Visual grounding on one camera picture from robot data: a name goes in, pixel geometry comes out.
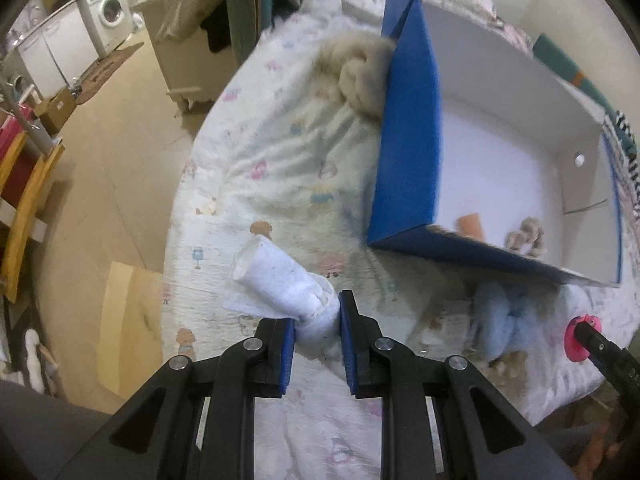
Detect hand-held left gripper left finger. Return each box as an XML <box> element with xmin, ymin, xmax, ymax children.
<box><xmin>55</xmin><ymin>318</ymin><xmax>297</xmax><ymax>480</ymax></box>

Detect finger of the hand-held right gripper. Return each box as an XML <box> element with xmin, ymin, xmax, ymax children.
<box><xmin>572</xmin><ymin>322</ymin><xmax>640</xmax><ymax>413</ymax></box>

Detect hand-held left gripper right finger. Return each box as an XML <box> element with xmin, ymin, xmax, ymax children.
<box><xmin>338</xmin><ymin>290</ymin><xmax>576</xmax><ymax>480</ymax></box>

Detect pink round soft toy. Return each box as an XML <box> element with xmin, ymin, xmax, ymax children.
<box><xmin>564</xmin><ymin>313</ymin><xmax>602</xmax><ymax>362</ymax></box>

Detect white cloth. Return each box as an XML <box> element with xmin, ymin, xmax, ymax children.
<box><xmin>222</xmin><ymin>237</ymin><xmax>346</xmax><ymax>362</ymax></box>

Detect blue cardboard box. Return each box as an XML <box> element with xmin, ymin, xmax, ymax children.
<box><xmin>366</xmin><ymin>0</ymin><xmax>627</xmax><ymax>289</ymax></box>

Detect orange soft piece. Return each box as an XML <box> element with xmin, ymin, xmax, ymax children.
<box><xmin>456</xmin><ymin>213</ymin><xmax>487</xmax><ymax>242</ymax></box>

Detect light blue knotted plush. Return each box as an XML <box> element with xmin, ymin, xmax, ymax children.
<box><xmin>471</xmin><ymin>280</ymin><xmax>557</xmax><ymax>362</ymax></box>

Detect black striped cloth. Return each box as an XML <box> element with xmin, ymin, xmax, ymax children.
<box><xmin>600</xmin><ymin>110</ymin><xmax>640</xmax><ymax>222</ymax></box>

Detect printed white blanket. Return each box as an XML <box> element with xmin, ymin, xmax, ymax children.
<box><xmin>161</xmin><ymin>0</ymin><xmax>640</xmax><ymax>480</ymax></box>

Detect beige knotted plush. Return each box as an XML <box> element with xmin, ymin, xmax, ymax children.
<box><xmin>314</xmin><ymin>34</ymin><xmax>397</xmax><ymax>122</ymax></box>

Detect green and orange cloth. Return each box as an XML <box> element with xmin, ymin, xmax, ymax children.
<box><xmin>531</xmin><ymin>34</ymin><xmax>640</xmax><ymax>133</ymax></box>

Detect white bedside cabinet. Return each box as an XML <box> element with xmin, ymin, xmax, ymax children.
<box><xmin>149</xmin><ymin>7</ymin><xmax>237</xmax><ymax>107</ymax></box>

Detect small cardboard box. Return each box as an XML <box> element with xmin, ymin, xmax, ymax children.
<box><xmin>34</xmin><ymin>86</ymin><xmax>77</xmax><ymax>136</ymax></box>

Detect brown floor rug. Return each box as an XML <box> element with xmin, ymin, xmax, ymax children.
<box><xmin>74</xmin><ymin>41</ymin><xmax>146</xmax><ymax>107</ymax></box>

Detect white kitchen cabinets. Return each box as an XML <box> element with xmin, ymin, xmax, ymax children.
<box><xmin>16</xmin><ymin>6</ymin><xmax>100</xmax><ymax>97</ymax></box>

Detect white washing machine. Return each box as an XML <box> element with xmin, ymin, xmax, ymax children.
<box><xmin>81</xmin><ymin>0</ymin><xmax>134</xmax><ymax>57</ymax></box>

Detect small beige knotted rope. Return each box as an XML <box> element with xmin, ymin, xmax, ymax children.
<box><xmin>504</xmin><ymin>217</ymin><xmax>547</xmax><ymax>262</ymax></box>

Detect yellow wooden frame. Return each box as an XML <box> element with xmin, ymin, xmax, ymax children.
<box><xmin>0</xmin><ymin>129</ymin><xmax>67</xmax><ymax>303</ymax></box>

